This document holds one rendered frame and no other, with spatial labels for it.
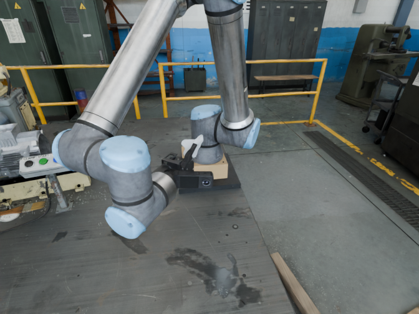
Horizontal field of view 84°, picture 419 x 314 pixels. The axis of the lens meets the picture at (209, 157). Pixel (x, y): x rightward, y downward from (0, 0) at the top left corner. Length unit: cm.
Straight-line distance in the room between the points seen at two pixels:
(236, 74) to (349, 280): 165
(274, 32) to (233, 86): 519
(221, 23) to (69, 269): 97
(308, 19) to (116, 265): 610
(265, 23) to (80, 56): 381
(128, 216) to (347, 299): 168
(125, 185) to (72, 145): 15
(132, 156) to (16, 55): 441
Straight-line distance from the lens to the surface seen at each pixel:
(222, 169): 122
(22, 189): 145
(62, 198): 127
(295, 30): 630
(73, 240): 114
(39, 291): 104
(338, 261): 214
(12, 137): 134
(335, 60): 754
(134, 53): 65
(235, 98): 93
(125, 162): 46
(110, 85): 61
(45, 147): 147
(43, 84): 476
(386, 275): 224
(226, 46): 81
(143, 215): 54
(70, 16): 441
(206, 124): 111
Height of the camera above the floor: 157
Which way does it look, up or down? 31 degrees down
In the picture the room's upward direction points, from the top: straight up
